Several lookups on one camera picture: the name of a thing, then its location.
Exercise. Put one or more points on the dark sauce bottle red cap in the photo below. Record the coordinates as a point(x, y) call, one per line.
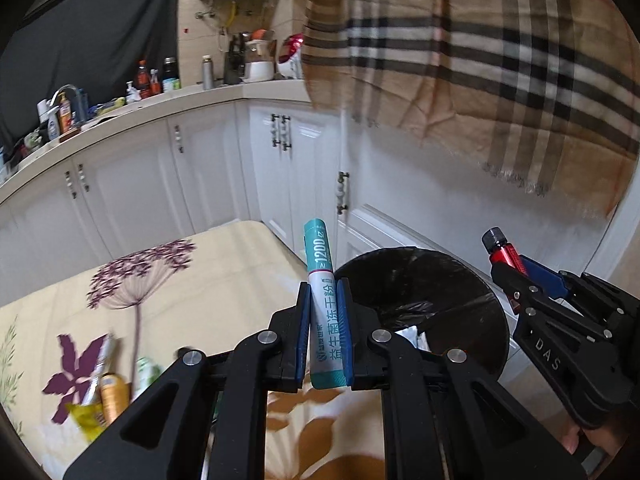
point(143, 81)

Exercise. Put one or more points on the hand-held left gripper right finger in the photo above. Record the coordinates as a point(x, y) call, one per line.
point(345, 335)

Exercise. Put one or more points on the beige plaid cloth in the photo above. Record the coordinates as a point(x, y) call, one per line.
point(475, 60)

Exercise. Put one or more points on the chrome faucet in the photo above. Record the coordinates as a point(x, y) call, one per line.
point(75, 94)

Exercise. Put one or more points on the white countertop appliance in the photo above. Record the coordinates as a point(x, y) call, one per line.
point(259, 65)

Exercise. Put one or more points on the white soap dispenser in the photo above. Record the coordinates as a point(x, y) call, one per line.
point(132, 94)

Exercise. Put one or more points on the white and blue detergent bottle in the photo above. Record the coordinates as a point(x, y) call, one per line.
point(52, 127)

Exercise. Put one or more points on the orange dish soap bottle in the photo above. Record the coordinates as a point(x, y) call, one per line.
point(65, 116)

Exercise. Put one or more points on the yellow green dish cloth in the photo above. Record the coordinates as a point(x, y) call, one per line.
point(110, 105)

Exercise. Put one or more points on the black knife block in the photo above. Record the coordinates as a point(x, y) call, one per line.
point(232, 62)

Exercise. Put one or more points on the black trash bin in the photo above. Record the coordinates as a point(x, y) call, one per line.
point(450, 285)

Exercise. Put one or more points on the person's right hand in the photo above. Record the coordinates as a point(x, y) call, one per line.
point(572, 440)

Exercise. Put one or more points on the green and white packet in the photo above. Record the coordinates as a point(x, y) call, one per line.
point(145, 375)

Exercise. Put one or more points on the red and white rice cooker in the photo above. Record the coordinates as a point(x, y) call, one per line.
point(292, 52)

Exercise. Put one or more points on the orange bottle with black cap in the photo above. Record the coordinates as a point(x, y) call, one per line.
point(114, 397)

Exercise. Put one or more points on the dark thermos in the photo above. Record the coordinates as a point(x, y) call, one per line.
point(170, 72)

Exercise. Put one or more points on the white base cabinets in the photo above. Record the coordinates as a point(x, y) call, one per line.
point(150, 175)

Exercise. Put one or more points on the grey steel thermos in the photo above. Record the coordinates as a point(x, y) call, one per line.
point(206, 74)

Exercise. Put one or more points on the white panelled door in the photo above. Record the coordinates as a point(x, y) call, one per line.
point(425, 200)

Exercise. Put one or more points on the red bottle with black cap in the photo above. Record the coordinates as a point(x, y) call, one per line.
point(502, 252)

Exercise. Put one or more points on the teal and white stick tube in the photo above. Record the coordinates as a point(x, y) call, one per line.
point(322, 280)

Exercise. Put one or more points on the red cup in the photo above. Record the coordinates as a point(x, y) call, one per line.
point(155, 85)

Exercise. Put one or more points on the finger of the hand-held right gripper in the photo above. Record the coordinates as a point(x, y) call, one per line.
point(545, 275)
point(515, 287)

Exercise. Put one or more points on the black curtain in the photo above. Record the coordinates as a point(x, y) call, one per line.
point(90, 25)

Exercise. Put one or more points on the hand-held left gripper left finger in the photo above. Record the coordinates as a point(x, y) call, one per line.
point(301, 335)

